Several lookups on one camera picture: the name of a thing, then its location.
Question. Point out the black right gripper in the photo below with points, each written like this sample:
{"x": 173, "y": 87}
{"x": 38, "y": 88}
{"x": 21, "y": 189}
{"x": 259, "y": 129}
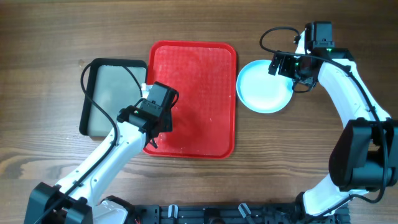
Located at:
{"x": 284, "y": 69}

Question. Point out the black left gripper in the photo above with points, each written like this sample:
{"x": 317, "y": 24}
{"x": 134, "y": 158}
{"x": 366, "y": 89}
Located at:
{"x": 167, "y": 126}

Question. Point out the light blue plate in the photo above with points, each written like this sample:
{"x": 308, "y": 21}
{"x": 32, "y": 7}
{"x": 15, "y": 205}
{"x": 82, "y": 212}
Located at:
{"x": 260, "y": 91}

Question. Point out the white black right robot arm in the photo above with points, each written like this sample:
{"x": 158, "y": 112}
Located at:
{"x": 363, "y": 162}

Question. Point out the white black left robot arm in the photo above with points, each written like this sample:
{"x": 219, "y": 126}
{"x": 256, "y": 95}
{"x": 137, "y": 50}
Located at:
{"x": 76, "y": 197}

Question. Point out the red plastic tray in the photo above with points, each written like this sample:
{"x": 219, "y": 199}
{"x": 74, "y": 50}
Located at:
{"x": 203, "y": 119}

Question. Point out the black water tray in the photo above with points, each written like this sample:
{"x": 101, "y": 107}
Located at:
{"x": 113, "y": 84}

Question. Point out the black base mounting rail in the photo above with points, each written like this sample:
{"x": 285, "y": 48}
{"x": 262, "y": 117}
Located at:
{"x": 269, "y": 213}

